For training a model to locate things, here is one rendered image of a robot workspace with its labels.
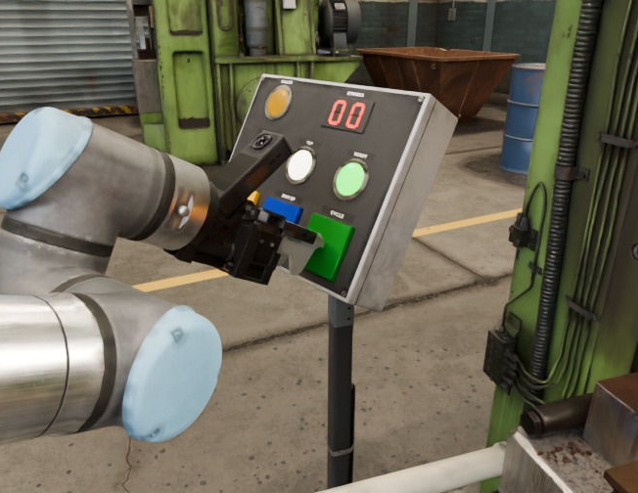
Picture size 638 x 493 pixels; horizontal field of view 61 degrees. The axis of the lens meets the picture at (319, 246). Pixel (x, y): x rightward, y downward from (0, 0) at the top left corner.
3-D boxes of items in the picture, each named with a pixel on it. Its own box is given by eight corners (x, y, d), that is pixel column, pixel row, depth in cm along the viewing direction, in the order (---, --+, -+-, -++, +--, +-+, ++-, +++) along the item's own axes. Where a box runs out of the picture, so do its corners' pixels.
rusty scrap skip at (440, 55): (433, 135, 631) (440, 58, 597) (352, 112, 786) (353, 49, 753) (512, 126, 680) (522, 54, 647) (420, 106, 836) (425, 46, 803)
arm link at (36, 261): (3, 400, 39) (57, 236, 40) (-69, 348, 45) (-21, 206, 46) (110, 395, 47) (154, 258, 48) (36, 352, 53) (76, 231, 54)
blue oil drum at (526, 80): (533, 179, 463) (550, 70, 428) (484, 163, 511) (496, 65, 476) (581, 171, 487) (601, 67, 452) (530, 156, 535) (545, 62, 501)
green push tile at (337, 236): (330, 281, 69) (352, 226, 69) (292, 262, 75) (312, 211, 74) (339, 284, 71) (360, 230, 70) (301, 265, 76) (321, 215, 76)
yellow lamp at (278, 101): (272, 119, 84) (271, 90, 82) (265, 114, 88) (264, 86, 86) (292, 118, 85) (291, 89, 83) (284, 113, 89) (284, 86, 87)
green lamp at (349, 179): (344, 201, 70) (345, 168, 69) (333, 191, 75) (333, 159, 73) (367, 199, 71) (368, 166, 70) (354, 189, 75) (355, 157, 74)
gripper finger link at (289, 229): (295, 239, 68) (244, 221, 62) (299, 226, 68) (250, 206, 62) (320, 249, 65) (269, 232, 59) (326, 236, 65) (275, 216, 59)
